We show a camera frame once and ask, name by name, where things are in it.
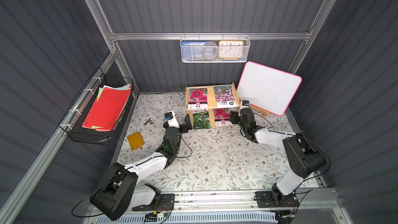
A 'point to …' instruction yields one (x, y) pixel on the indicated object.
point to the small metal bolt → (148, 121)
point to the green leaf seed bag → (201, 119)
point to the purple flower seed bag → (224, 96)
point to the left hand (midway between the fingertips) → (179, 115)
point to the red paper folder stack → (107, 107)
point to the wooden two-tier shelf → (210, 106)
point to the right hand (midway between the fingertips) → (239, 111)
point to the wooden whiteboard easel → (266, 113)
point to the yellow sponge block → (136, 140)
